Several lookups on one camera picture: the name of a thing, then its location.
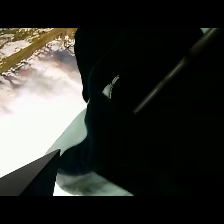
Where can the dark grey long-sleeved shirt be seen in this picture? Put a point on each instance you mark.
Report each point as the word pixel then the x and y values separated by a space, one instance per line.
pixel 150 150

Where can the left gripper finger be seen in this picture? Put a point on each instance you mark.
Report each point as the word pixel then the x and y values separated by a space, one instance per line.
pixel 33 180

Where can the pale green garment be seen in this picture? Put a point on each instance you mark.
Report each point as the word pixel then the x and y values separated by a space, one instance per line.
pixel 71 136

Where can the brown clothes hanger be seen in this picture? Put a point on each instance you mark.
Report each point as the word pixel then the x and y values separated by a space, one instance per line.
pixel 173 71

